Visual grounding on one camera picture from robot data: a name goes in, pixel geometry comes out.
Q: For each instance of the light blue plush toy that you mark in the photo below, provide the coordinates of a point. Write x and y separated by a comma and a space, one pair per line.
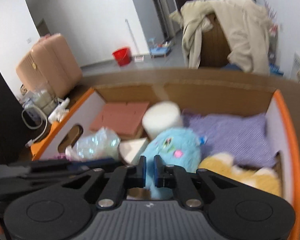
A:
176, 146

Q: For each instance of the yellow white plush toy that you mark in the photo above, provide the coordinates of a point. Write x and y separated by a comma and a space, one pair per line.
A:
265, 179

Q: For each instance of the white round sponge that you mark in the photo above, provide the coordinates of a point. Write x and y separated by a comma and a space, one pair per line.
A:
160, 117

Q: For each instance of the white device with cable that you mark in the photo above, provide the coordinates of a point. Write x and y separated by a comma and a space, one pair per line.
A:
37, 107

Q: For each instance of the pink layered sponge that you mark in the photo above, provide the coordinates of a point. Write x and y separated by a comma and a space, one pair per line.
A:
124, 118

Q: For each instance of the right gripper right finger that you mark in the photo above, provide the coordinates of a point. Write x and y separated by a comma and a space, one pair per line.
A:
206, 205

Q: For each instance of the iridescent mesh bath ball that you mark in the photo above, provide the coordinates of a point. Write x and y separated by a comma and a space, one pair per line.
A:
99, 145

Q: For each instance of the lavender knitted cloth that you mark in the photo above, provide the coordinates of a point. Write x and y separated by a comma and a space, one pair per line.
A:
245, 138

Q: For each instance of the white spray bottle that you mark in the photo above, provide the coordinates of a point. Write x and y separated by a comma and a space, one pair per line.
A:
60, 111

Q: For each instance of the red plastic bucket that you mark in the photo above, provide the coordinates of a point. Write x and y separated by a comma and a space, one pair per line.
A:
122, 56

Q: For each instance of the beige coat on chair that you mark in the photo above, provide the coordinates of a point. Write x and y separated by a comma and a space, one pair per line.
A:
244, 23

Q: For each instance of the black paper shopping bag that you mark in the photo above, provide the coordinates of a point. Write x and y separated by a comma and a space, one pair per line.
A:
13, 132

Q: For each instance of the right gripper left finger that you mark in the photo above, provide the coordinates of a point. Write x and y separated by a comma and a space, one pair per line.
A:
88, 206

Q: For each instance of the red cardboard box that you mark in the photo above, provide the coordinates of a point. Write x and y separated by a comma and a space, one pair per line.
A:
244, 100

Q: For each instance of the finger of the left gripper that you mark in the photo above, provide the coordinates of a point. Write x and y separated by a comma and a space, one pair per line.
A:
105, 164

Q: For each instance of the wooden chair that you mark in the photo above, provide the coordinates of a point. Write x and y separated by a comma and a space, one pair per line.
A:
215, 47

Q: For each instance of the white wedge sponge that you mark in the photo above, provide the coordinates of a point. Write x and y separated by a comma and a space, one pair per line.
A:
131, 150

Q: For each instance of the pink satin scrunchie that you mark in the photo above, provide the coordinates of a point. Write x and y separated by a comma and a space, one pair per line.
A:
62, 156

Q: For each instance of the pink hard-shell suitcase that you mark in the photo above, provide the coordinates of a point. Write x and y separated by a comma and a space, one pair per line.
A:
51, 65

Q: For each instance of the small blue stool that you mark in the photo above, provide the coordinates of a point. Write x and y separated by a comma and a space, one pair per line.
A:
160, 49

